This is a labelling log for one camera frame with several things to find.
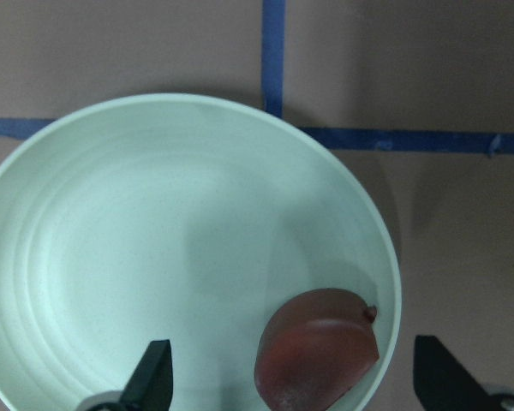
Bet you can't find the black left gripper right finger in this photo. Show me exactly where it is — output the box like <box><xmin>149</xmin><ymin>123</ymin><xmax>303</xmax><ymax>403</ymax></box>
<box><xmin>413</xmin><ymin>335</ymin><xmax>499</xmax><ymax>410</ymax></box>

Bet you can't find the light green plate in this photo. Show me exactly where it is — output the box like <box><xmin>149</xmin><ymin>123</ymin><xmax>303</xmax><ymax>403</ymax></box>
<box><xmin>0</xmin><ymin>94</ymin><xmax>401</xmax><ymax>410</ymax></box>

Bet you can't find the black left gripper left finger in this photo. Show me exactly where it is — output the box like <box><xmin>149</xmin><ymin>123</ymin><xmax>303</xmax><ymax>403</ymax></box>
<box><xmin>119</xmin><ymin>340</ymin><xmax>173</xmax><ymax>411</ymax></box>

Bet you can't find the brown bun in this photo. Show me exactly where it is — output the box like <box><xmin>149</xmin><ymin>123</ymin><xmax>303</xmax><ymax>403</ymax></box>
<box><xmin>254</xmin><ymin>289</ymin><xmax>380</xmax><ymax>410</ymax></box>

